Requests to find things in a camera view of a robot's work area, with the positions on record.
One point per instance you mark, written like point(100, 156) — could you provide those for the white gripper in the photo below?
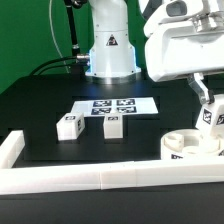
point(186, 37)

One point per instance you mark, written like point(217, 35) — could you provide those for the white round stool seat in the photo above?
point(190, 143)

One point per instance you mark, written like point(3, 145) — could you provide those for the white marker tag sheet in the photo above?
point(126, 106)

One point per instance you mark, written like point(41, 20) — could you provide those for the white U-shaped fence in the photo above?
point(99, 176)

